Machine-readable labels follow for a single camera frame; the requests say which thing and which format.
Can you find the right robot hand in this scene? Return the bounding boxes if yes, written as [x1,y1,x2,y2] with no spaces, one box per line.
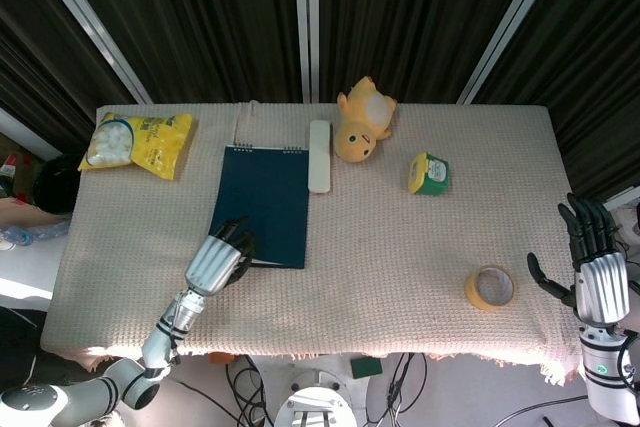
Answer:
[526,192,631,329]

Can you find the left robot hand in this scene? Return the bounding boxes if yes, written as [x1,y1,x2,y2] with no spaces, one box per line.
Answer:
[183,216,257,297]

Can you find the dark blue notebook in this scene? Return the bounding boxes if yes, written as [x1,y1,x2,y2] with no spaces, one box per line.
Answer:
[208,143,310,270]

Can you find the robot base torso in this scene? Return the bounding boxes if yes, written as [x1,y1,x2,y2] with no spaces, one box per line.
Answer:
[272,369,357,427]

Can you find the yellow tape roll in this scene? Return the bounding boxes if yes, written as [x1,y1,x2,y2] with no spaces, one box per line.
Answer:
[464,265,516,312]

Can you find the yellow snack bag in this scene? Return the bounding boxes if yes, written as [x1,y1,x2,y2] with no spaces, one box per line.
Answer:
[77,112,194,181]

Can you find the cream white remote control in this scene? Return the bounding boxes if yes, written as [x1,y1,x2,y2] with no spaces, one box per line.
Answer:
[307,119,332,194]

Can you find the black round bag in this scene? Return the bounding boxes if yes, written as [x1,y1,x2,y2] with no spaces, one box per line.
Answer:
[32,154,82,215]

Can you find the beige knitted tablecloth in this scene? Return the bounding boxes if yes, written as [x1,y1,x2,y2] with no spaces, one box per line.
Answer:
[40,102,587,387]

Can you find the green sponge block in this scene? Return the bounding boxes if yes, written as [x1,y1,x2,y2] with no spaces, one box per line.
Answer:
[349,356,384,380]

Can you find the plastic water bottle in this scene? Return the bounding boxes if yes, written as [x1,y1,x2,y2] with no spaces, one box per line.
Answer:
[0,221,69,247]

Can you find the green yellow round container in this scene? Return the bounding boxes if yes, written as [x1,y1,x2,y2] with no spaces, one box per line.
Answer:
[407,151,450,196]

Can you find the yellow plush duck toy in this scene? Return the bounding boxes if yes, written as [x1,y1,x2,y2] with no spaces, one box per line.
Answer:
[333,75,399,164]

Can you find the dark curtain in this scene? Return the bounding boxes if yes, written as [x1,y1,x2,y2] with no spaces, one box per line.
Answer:
[0,0,640,201]

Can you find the black floor cables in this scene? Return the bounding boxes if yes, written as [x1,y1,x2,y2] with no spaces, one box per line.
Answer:
[174,352,591,427]

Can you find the white vertical frame post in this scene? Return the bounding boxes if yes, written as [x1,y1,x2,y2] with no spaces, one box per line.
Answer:
[292,0,321,103]

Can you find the white slanted frame post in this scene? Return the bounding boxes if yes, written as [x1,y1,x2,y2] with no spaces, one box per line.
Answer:
[456,0,571,106]
[23,0,154,106]

